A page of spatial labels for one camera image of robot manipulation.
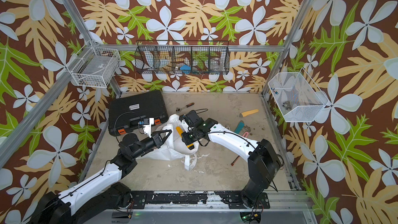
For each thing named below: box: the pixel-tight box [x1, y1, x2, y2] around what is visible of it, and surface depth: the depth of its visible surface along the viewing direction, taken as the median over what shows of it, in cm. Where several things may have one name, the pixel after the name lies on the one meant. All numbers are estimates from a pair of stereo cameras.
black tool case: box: [107, 90, 169, 137], surface depth 103 cm
